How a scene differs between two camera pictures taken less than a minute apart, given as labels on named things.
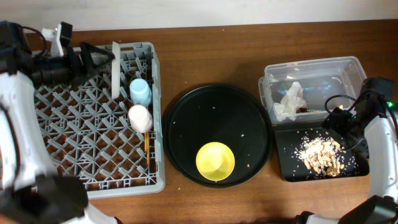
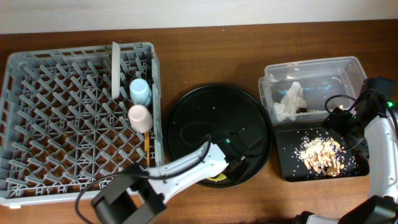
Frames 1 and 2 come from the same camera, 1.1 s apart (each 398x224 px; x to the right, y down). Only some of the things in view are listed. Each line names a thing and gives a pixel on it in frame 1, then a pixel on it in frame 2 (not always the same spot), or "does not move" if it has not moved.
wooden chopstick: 147,144 does not move
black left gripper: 76,64 → 240,152
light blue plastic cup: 140,92 does not move
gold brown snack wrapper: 302,110 does not move
